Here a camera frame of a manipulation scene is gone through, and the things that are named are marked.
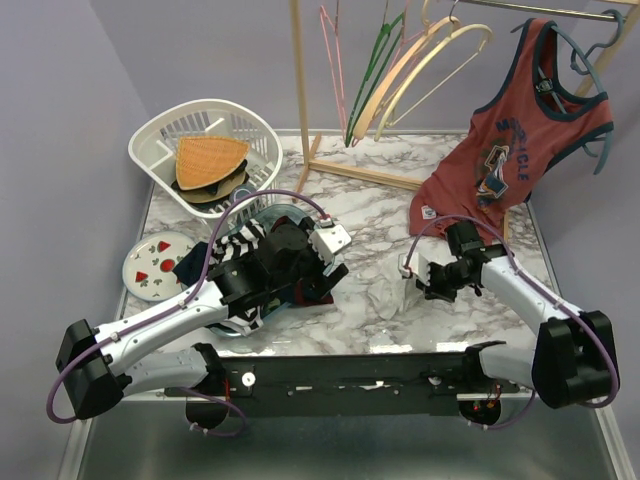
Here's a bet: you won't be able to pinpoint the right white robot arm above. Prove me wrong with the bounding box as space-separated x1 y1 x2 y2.
399 215 620 409

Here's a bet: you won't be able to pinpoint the dark hats in basket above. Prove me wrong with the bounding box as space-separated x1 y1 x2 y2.
171 160 249 205

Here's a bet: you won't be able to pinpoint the pink wire hanger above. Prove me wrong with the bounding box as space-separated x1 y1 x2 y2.
350 1 429 147
319 0 347 139

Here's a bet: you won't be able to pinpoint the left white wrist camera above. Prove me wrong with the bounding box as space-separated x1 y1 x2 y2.
309 223 352 265

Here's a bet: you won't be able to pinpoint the clear blue plastic bin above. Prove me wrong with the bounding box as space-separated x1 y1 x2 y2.
207 203 337 338

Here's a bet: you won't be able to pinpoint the green plastic hanger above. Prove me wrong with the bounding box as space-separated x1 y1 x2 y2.
344 1 406 147

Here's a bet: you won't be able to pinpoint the white plastic laundry basket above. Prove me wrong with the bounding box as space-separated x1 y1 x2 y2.
128 99 283 225

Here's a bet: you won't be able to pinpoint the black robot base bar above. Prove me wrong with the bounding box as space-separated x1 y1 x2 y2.
193 352 497 418

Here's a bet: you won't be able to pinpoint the cream wooden hanger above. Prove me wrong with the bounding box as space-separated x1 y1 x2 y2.
364 17 494 141

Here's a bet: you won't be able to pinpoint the tan wooden hanger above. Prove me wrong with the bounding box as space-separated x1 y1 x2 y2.
345 1 463 146

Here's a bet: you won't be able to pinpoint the watermelon pattern plate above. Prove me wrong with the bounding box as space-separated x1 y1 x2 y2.
122 231 195 303

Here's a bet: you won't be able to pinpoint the wooden clothes rack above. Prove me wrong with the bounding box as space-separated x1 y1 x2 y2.
288 0 639 193

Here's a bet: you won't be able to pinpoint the pile of dark clothes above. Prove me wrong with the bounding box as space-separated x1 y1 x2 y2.
172 214 335 336

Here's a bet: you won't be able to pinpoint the red graphic tank top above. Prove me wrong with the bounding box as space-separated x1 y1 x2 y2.
408 19 614 237

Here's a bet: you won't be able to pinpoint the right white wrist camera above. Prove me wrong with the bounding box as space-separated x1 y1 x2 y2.
398 253 431 291

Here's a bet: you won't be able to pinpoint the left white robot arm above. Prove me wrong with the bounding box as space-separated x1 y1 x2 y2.
46 218 352 423

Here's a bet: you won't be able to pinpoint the white tank top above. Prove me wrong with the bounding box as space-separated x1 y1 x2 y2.
367 256 422 320

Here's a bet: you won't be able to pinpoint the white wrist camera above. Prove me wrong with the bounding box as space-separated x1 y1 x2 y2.
398 253 431 291
309 223 352 265

